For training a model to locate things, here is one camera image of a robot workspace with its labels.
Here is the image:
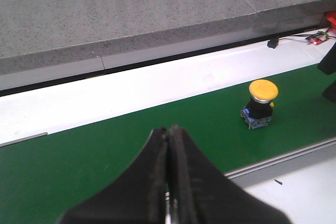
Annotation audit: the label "yellow mushroom push button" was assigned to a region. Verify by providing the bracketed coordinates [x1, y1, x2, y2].
[240, 79, 279, 130]

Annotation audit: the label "grey stone counter slab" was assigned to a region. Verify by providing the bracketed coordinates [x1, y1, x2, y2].
[1, 0, 257, 75]

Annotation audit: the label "red plastic bin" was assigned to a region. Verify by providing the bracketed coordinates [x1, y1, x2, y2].
[326, 10, 336, 29]

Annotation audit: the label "aluminium conveyor frame rail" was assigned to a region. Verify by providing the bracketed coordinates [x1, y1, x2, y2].
[0, 132, 336, 224]

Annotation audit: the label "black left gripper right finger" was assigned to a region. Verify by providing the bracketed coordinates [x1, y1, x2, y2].
[318, 48, 336, 74]

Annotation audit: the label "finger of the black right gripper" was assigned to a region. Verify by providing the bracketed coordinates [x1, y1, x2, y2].
[169, 126, 290, 223]
[322, 81, 336, 103]

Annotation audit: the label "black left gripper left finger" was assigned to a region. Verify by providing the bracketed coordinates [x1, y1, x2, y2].
[59, 127, 168, 223]

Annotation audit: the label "black cable connector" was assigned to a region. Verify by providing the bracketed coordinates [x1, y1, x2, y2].
[267, 38, 279, 49]

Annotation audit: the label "green conveyor belt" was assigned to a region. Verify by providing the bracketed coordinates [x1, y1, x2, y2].
[1, 65, 335, 223]

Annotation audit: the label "thin red black wires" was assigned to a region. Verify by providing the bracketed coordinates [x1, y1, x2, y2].
[278, 31, 336, 41]

